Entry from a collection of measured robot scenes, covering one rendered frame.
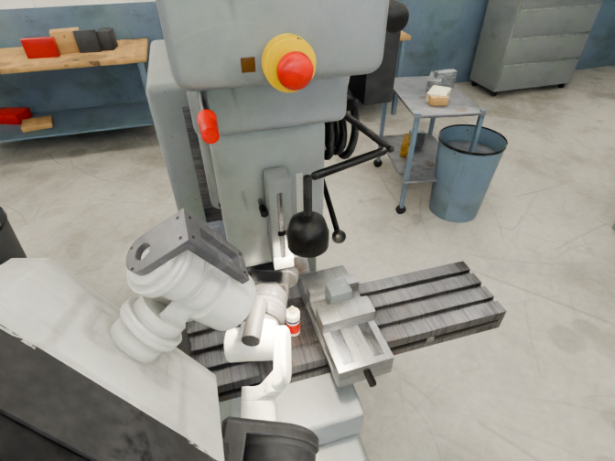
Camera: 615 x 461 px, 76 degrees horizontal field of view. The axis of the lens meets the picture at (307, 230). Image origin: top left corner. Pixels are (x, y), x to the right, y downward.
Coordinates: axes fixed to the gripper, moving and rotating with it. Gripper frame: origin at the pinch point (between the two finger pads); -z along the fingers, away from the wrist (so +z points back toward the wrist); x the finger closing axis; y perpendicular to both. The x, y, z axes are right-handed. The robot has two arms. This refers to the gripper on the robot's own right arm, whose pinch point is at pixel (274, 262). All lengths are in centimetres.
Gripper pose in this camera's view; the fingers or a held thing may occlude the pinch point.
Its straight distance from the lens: 95.2
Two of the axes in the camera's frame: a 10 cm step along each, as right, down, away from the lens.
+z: -0.5, 6.2, -7.8
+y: 0.0, 7.8, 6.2
